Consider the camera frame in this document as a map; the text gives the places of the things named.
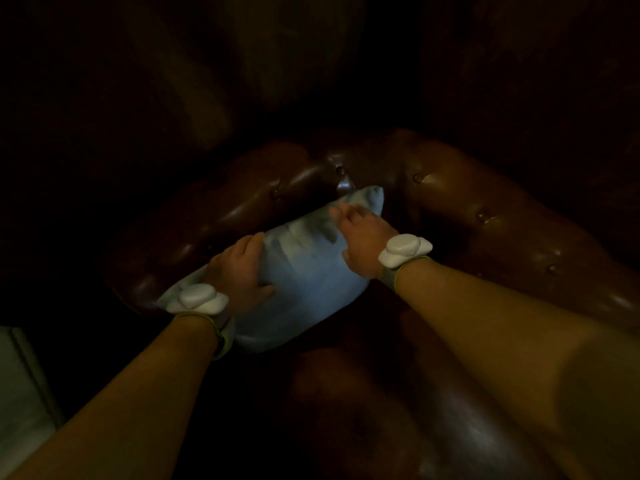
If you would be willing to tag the person's right hand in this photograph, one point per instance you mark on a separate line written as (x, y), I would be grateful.
(365, 239)

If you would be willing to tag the person's left hand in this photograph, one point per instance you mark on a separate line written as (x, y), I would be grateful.
(235, 279)

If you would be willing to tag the person's right thumb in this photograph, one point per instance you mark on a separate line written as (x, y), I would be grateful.
(352, 262)

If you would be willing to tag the person's left thumb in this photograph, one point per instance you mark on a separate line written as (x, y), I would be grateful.
(264, 295)

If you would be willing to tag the light blue pillow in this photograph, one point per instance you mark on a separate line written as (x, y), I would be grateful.
(305, 274)

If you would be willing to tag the person's left forearm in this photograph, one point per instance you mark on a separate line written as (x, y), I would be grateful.
(120, 404)

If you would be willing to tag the person's right forearm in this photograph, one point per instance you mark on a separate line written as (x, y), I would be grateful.
(525, 354)

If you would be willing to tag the white right wrist tracker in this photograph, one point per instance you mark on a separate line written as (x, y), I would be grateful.
(404, 250)

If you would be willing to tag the white wrist tracker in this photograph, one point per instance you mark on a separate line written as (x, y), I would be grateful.
(404, 250)
(197, 298)

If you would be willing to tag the brown tufted leather sofa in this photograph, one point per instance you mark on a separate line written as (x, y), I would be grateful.
(400, 294)

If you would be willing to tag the white left wrist tracker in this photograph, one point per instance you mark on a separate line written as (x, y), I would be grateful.
(197, 298)

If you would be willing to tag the white furniture piece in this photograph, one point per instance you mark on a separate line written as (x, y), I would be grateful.
(22, 394)

